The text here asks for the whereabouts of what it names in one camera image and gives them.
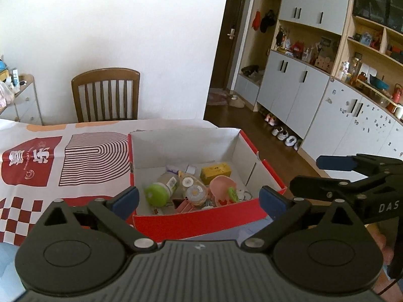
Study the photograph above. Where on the red shoe box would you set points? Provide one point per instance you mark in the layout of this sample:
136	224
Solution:
189	146

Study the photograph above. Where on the row of shoes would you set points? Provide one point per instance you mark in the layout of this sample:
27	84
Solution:
285	133

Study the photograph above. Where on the red kettle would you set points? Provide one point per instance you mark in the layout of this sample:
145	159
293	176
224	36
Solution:
397	94

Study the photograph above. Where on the clear bottle with green cap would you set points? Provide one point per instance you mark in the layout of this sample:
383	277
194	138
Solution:
159	193

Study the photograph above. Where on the white wooden wall cabinet unit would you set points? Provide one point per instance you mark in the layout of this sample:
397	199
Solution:
314	3

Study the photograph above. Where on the clear jar with grey lid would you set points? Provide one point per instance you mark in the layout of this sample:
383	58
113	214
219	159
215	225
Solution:
196	196

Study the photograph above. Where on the blue yellow toy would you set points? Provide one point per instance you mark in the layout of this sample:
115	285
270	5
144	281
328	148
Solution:
3	72

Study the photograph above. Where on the red cap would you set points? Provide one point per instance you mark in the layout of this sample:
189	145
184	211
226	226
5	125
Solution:
256	22

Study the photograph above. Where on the clear plastic bag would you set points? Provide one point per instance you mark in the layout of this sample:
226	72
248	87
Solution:
4	96

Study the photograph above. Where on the person's right hand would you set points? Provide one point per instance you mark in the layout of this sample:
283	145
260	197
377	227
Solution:
379	242

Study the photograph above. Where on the floor mat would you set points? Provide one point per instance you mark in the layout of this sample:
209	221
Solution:
223	98

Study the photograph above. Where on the red white printed table cover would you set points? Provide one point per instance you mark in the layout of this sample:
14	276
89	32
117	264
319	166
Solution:
82	192

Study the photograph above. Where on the brown wooden chair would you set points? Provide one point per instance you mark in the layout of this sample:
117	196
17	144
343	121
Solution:
105	75

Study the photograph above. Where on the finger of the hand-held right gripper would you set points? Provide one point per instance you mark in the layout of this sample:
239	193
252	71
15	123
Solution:
335	163
314	187

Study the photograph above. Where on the dark wooden door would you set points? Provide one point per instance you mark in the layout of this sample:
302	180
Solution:
236	12

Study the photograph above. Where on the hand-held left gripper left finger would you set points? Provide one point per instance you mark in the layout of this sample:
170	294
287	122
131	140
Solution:
126	202

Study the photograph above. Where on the blue bowl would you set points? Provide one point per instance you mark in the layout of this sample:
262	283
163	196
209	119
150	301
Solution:
378	82

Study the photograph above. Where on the white plastic tube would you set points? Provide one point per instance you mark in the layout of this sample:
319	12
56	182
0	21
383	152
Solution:
15	76

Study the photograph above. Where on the group of shelf ornaments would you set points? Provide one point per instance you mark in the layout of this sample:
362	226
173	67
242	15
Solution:
302	50

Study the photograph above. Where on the small yellow box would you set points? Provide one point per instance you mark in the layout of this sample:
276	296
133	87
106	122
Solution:
215	173

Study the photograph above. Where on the dark bag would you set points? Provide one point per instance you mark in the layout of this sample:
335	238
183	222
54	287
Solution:
252	70

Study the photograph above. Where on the white drawer cabinet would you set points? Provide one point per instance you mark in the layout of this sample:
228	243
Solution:
26	103

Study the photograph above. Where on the pink shell-shaped case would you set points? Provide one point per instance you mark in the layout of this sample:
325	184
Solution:
220	188

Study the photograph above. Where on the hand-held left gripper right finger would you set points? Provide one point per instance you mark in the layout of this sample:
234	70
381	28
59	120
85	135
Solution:
274	202

